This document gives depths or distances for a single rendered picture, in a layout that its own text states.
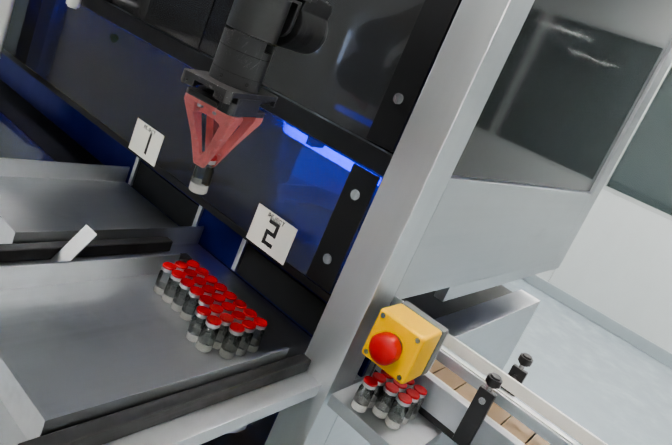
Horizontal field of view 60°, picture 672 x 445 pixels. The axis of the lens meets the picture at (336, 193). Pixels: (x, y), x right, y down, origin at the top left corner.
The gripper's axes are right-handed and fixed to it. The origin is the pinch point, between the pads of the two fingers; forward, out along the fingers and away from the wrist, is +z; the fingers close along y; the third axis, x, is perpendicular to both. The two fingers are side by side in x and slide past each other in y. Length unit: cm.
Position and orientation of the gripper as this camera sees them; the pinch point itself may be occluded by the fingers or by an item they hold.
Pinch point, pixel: (206, 158)
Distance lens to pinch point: 68.1
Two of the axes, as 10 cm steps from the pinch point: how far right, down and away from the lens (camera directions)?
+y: 3.9, -1.0, 9.2
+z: -3.8, 8.9, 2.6
